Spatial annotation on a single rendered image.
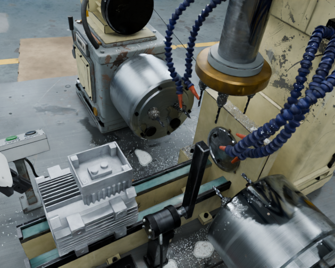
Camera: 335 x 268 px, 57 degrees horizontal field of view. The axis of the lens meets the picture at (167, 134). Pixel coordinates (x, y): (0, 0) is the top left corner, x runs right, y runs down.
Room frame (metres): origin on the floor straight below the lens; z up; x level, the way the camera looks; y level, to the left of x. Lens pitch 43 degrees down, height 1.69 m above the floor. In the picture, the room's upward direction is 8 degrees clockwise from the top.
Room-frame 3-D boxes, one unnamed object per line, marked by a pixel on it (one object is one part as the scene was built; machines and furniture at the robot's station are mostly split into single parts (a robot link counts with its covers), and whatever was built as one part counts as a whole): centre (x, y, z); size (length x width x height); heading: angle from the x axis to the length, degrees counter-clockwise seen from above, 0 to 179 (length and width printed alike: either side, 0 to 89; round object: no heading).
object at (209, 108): (0.73, -0.23, 0.97); 0.30 x 0.11 x 0.34; 36
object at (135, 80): (0.93, 0.10, 1.04); 0.37 x 0.25 x 0.25; 36
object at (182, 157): (0.77, -0.09, 0.86); 0.07 x 0.06 x 0.12; 36
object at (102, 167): (0.47, 0.15, 1.11); 0.12 x 0.11 x 0.07; 126
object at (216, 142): (0.70, -0.18, 1.02); 0.15 x 0.02 x 0.15; 36
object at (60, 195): (0.44, 0.18, 1.01); 0.20 x 0.19 x 0.19; 126
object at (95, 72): (1.13, 0.24, 0.99); 0.35 x 0.31 x 0.37; 36
